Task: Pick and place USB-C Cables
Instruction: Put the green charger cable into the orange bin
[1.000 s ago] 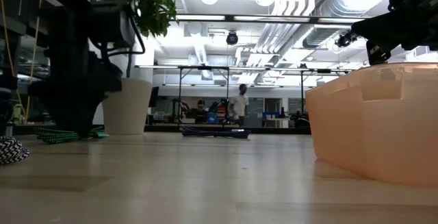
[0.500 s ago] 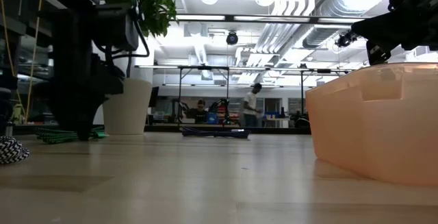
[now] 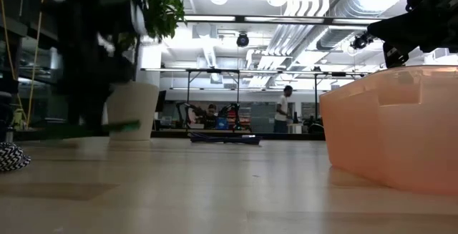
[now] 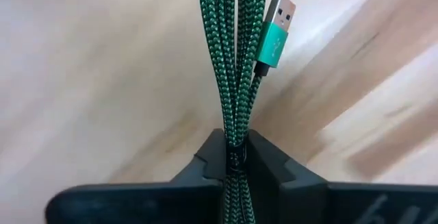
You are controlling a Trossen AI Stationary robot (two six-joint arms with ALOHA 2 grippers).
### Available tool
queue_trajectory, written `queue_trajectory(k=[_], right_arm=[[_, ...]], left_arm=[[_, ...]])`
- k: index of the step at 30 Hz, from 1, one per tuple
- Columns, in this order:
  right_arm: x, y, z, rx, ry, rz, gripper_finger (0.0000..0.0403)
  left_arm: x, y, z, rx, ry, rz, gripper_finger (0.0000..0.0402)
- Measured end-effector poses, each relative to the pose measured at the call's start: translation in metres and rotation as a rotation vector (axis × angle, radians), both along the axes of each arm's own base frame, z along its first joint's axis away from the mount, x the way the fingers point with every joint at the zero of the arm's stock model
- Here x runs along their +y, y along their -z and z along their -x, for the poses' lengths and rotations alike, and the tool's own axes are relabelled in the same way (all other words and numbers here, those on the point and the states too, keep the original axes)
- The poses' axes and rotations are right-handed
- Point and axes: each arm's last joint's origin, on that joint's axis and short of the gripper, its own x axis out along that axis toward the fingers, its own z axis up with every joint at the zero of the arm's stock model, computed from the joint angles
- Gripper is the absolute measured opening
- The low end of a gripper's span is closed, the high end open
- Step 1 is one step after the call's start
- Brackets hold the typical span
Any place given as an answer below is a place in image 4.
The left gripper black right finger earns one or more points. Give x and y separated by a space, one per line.
308 200

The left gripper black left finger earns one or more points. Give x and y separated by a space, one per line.
178 200

